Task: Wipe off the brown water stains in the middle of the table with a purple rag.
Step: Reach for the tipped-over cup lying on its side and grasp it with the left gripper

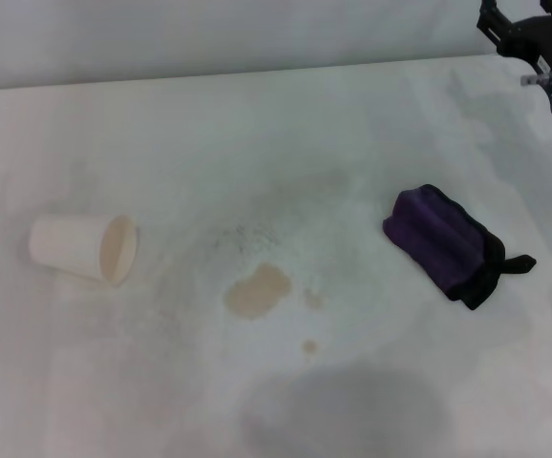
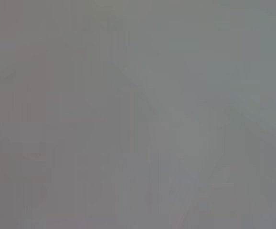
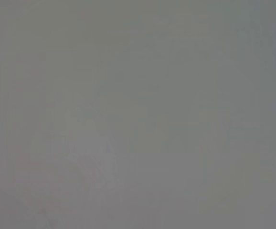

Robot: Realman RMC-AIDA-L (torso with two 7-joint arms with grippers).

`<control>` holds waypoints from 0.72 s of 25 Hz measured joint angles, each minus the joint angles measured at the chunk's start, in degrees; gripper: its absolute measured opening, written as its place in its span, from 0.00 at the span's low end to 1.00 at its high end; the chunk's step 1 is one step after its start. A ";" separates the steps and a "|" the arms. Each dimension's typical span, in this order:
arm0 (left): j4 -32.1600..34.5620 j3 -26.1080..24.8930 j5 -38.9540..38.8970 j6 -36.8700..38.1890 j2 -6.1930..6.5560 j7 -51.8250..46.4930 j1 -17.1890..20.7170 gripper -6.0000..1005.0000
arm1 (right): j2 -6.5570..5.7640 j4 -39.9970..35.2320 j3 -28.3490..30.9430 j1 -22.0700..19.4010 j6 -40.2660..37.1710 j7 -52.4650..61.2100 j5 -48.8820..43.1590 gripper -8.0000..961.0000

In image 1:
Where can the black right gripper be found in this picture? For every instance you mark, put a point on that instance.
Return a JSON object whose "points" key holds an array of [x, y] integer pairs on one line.
{"points": [[543, 40]]}

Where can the purple rag with black trim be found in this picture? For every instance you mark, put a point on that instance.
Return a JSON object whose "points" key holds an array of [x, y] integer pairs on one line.
{"points": [[436, 238]]}

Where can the white paper cup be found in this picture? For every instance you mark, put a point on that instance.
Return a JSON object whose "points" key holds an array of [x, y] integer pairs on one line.
{"points": [[66, 243]]}

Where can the large brown water stain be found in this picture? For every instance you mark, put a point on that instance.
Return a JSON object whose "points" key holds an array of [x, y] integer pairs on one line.
{"points": [[257, 292]]}

